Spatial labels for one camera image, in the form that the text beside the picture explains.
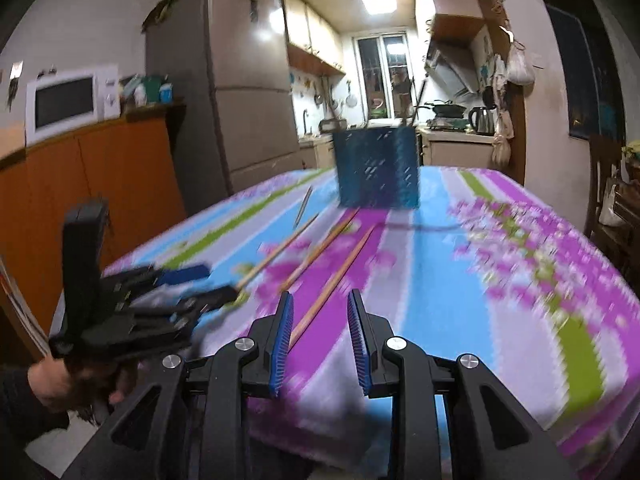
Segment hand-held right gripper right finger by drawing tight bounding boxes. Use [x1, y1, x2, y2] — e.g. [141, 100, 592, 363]
[346, 289, 581, 480]

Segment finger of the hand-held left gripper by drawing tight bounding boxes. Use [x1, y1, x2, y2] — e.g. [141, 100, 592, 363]
[117, 285, 240, 323]
[101, 262, 212, 293]

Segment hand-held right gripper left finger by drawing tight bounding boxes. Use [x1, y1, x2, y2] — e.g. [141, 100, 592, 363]
[62, 291, 296, 480]

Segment blue perforated utensil holder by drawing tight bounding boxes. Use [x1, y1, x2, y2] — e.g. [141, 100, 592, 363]
[332, 126, 421, 210]

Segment person's left forearm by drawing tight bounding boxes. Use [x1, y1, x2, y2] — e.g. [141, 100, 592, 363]
[0, 364, 71, 443]

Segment person's left hand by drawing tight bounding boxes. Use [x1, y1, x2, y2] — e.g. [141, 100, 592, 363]
[27, 354, 137, 413]

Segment orange wooden cabinet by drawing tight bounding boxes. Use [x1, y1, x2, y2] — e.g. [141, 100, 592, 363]
[0, 102, 187, 348]

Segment white microwave oven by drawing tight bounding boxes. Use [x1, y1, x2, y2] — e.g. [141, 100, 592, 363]
[25, 63, 122, 144]

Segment grey refrigerator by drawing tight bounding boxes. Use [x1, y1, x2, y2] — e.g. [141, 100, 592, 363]
[144, 0, 302, 211]

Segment cream kitchen base cabinets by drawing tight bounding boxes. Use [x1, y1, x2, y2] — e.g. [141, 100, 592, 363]
[299, 130, 501, 173]

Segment gas stove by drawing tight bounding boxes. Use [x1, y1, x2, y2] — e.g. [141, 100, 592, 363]
[425, 116, 471, 131]

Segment black wok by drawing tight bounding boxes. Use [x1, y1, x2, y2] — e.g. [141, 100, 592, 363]
[415, 100, 467, 117]

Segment steel electric kettle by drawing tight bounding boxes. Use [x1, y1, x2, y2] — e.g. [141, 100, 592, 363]
[468, 105, 498, 136]

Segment cream hanging cloth bag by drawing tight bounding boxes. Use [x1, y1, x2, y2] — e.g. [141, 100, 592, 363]
[491, 80, 516, 167]

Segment barred kitchen window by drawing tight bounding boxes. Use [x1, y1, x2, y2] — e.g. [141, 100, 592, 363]
[354, 32, 417, 122]

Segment dark wooden chair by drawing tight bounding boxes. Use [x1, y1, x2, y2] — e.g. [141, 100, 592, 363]
[584, 132, 640, 273]

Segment steel range hood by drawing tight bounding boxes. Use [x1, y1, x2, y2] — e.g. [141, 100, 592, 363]
[424, 40, 483, 106]

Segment white hanging plastic bag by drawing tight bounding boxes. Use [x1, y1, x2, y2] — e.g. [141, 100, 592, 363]
[506, 27, 536, 86]

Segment flowerpot with cloth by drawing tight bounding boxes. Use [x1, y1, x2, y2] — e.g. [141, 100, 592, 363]
[621, 141, 640, 182]

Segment cabinet above range hood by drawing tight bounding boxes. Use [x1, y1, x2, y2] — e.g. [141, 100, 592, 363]
[415, 0, 488, 43]

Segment dark room window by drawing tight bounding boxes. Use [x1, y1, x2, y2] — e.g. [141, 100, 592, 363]
[545, 2, 626, 142]

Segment cream wall cabinets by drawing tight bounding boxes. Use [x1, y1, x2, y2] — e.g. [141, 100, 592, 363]
[282, 0, 347, 77]

